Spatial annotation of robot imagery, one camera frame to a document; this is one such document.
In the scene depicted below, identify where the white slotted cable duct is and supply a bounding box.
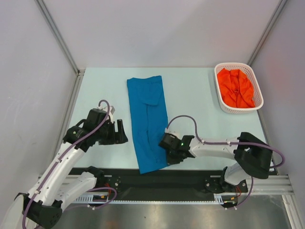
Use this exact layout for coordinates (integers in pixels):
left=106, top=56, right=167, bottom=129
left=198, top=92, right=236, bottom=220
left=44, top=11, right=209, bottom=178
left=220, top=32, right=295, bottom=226
left=73, top=193, right=237, bottom=205

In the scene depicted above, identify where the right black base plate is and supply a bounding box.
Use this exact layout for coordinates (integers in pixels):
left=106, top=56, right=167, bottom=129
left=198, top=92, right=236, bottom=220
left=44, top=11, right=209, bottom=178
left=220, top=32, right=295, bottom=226
left=203, top=176, right=248, bottom=194

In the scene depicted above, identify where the left aluminium corner post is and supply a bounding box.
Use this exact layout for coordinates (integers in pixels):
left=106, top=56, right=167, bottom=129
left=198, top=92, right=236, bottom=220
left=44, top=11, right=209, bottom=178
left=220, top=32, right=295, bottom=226
left=33, top=0, right=81, bottom=74

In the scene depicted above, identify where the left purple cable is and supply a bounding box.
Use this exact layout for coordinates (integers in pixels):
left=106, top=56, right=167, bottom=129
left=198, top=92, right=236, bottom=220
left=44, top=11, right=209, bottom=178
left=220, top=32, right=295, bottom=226
left=21, top=99, right=117, bottom=229

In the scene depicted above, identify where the right aluminium corner post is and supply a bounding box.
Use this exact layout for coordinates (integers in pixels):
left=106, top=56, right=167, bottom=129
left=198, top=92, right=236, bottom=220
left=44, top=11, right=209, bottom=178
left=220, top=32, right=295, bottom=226
left=247, top=0, right=290, bottom=66

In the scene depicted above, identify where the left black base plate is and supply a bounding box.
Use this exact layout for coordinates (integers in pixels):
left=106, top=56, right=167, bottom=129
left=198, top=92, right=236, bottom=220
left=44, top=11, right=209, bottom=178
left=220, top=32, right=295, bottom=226
left=95, top=171, right=121, bottom=191

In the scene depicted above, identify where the blue t shirt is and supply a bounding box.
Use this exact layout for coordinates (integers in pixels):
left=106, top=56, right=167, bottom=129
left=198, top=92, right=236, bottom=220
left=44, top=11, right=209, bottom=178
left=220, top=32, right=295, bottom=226
left=127, top=76, right=168, bottom=174

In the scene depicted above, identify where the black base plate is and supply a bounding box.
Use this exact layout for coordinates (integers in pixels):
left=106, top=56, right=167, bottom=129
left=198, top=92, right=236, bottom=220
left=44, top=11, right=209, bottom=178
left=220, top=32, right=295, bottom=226
left=203, top=176, right=248, bottom=194
left=95, top=171, right=121, bottom=191

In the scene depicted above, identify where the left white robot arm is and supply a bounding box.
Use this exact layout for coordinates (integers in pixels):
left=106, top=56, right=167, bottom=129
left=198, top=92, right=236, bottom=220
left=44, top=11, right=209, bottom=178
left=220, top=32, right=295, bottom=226
left=21, top=106, right=128, bottom=229

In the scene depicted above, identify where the white plastic basket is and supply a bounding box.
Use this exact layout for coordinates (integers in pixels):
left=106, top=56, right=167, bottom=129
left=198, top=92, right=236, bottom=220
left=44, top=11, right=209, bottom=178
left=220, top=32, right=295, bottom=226
left=214, top=62, right=264, bottom=114

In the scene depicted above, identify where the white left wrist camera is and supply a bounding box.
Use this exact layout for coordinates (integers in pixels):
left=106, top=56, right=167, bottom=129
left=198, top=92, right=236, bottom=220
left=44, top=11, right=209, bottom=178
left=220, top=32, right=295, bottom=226
left=102, top=106, right=115, bottom=122

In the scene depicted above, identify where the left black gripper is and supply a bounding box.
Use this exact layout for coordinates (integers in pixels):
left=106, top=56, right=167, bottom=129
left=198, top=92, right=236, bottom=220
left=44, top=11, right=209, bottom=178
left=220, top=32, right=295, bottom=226
left=95, top=119, right=128, bottom=145

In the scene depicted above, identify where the aluminium corner post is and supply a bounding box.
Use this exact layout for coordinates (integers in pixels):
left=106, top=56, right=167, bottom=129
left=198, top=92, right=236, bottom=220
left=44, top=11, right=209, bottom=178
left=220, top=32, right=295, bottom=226
left=247, top=0, right=290, bottom=66
left=33, top=0, right=81, bottom=74

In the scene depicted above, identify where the aluminium front rail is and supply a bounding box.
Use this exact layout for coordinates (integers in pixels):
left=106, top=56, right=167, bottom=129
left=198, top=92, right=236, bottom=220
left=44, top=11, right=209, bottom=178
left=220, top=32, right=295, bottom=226
left=33, top=174, right=296, bottom=195

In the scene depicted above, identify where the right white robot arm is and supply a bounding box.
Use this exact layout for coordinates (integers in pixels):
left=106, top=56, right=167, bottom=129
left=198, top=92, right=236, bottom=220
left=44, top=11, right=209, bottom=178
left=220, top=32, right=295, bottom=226
left=159, top=132, right=273, bottom=194

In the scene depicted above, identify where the orange t shirt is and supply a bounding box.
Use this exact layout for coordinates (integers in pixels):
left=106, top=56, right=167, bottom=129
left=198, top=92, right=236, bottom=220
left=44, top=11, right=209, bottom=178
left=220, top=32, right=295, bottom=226
left=217, top=68, right=255, bottom=109

